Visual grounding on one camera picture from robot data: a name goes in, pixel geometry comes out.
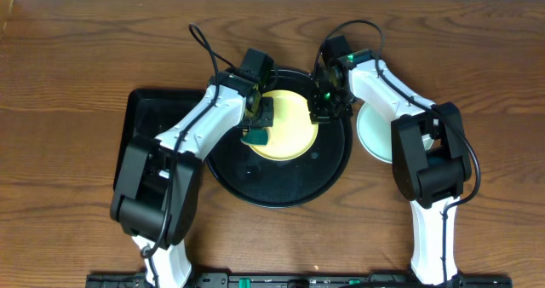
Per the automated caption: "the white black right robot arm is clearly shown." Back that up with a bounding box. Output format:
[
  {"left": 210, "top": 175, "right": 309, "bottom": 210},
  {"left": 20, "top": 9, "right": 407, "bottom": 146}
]
[{"left": 309, "top": 48, "right": 480, "bottom": 286}]

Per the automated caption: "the yellow plate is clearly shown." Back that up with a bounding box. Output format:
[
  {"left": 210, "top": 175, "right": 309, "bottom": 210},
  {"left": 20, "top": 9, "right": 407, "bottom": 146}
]
[{"left": 249, "top": 89, "right": 318, "bottom": 161}]

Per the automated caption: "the green yellow sponge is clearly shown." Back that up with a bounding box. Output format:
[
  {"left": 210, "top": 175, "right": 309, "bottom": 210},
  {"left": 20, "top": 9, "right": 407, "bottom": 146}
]
[{"left": 240, "top": 128, "right": 269, "bottom": 146}]

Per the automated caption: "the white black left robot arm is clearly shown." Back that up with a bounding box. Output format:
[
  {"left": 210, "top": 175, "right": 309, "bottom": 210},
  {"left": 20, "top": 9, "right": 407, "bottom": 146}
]
[{"left": 110, "top": 68, "right": 273, "bottom": 287}]

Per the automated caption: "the round black tray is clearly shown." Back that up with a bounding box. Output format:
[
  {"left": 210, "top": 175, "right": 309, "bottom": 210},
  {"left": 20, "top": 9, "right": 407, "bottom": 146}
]
[{"left": 207, "top": 69, "right": 353, "bottom": 208}]

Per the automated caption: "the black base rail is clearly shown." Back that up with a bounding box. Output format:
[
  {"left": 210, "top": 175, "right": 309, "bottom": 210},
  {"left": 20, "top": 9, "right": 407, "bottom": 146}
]
[{"left": 85, "top": 272, "right": 513, "bottom": 288}]

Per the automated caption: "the rectangular black tray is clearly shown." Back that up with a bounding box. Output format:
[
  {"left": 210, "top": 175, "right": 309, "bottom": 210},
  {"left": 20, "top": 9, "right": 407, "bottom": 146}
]
[{"left": 113, "top": 88, "right": 204, "bottom": 188}]

